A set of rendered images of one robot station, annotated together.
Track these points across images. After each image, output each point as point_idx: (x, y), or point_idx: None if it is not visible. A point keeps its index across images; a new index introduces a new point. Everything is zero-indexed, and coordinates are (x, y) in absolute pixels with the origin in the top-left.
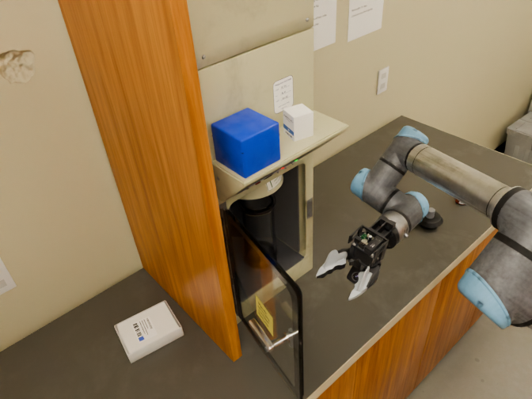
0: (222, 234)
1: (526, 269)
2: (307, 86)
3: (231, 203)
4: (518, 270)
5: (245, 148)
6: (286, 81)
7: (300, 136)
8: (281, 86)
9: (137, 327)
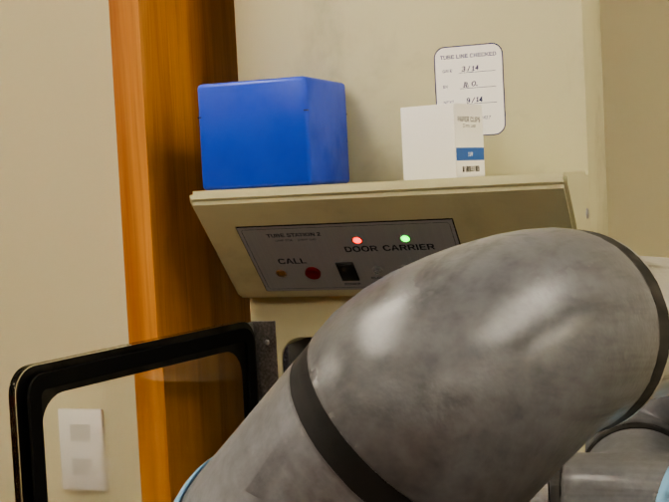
0: (155, 331)
1: (267, 406)
2: (559, 93)
3: (291, 336)
4: (256, 408)
5: (205, 107)
6: (481, 56)
7: (419, 168)
8: (462, 66)
9: None
